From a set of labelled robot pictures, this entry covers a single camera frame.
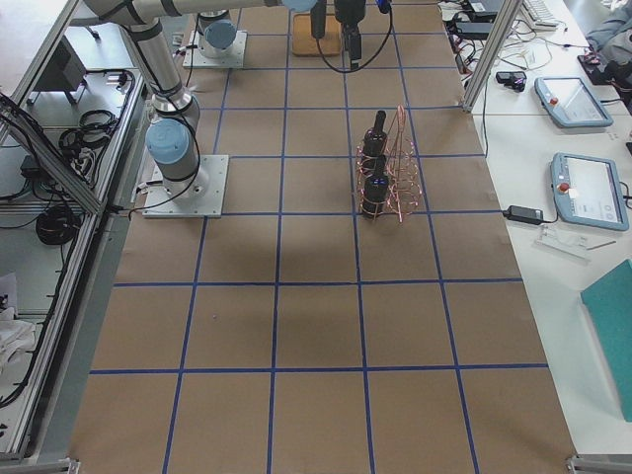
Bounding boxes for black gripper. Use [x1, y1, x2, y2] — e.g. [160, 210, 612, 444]
[334, 0, 366, 67]

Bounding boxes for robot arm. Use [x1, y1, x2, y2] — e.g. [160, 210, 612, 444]
[197, 10, 237, 58]
[86, 0, 327, 118]

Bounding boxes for wooden tray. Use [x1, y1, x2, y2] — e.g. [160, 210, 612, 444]
[290, 13, 345, 57]

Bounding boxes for teach pendant far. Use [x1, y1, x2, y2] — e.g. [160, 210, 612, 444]
[534, 77, 613, 128]

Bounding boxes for teach pendant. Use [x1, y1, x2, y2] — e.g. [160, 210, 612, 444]
[550, 152, 629, 231]
[534, 77, 613, 128]

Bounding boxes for black power adapter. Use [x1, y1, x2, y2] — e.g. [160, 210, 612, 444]
[503, 205, 544, 225]

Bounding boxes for teach pendant near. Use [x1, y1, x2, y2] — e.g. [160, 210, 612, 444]
[550, 152, 629, 231]

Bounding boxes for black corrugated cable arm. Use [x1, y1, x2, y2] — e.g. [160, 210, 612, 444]
[315, 0, 396, 75]

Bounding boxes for aluminium frame post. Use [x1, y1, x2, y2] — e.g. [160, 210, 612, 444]
[462, 0, 522, 113]

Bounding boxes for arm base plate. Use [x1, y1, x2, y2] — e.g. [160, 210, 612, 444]
[183, 31, 247, 69]
[142, 155, 229, 218]

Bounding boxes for copper wire bottle basket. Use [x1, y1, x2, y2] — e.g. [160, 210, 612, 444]
[355, 107, 422, 221]

